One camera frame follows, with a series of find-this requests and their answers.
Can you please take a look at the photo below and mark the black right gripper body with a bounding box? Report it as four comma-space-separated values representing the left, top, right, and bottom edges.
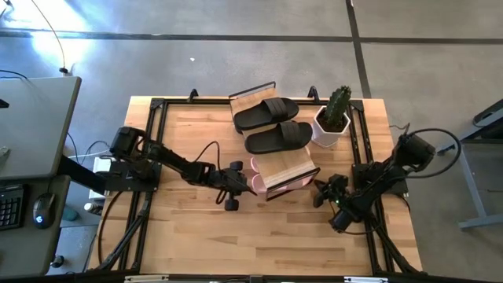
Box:
325, 184, 353, 210

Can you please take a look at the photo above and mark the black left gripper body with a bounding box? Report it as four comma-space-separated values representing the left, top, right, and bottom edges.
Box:
211, 168, 237, 196

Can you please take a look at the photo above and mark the black rubber slide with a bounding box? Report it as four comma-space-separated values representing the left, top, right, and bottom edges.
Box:
244, 120, 314, 156
233, 97, 301, 135

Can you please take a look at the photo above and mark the white hexagonal plant pot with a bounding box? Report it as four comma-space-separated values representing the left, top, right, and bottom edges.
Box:
310, 105, 352, 149

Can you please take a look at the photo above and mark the green cactus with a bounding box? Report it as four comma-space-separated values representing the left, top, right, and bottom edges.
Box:
322, 85, 353, 124

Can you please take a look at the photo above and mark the white power strip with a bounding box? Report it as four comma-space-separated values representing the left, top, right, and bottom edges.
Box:
88, 155, 116, 200

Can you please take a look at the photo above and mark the small bottle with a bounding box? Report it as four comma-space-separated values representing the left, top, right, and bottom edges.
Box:
83, 201, 105, 217

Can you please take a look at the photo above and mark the grey metal-legged desk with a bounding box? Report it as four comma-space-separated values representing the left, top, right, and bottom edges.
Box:
433, 97, 503, 232

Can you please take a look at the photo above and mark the black flat strut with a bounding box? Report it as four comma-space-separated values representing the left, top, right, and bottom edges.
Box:
57, 154, 108, 194

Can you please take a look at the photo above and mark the teal object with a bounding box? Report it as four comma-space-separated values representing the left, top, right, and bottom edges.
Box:
61, 206, 82, 222

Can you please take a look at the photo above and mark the black flat device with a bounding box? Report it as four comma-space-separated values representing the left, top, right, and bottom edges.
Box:
471, 97, 503, 129

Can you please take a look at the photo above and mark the black computer mouse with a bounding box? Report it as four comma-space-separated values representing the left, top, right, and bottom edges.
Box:
31, 192, 57, 231

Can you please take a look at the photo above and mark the grey office desk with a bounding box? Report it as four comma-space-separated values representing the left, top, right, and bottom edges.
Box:
0, 75, 83, 278

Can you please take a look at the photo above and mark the black keyboard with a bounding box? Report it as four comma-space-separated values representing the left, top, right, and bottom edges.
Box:
0, 184, 26, 232

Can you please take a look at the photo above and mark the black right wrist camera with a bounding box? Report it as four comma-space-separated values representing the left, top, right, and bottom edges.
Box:
329, 173, 351, 191

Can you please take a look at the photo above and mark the wooden shelf black metal frame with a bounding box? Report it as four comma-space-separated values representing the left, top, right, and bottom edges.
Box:
228, 80, 321, 203

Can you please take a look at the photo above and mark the silver metal bracket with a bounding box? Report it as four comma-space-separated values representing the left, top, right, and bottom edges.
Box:
124, 274, 171, 283
343, 276, 390, 283

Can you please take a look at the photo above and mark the black aluminium table frame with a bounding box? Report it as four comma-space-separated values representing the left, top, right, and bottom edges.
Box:
84, 85, 428, 283

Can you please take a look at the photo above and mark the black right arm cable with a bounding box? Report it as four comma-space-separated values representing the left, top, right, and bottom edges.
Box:
403, 127, 462, 180

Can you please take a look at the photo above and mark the thick black cable loop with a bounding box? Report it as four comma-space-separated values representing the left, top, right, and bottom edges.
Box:
96, 189, 121, 274

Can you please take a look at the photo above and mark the thin black floor cable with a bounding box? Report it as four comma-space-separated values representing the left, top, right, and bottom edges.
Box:
29, 0, 75, 77

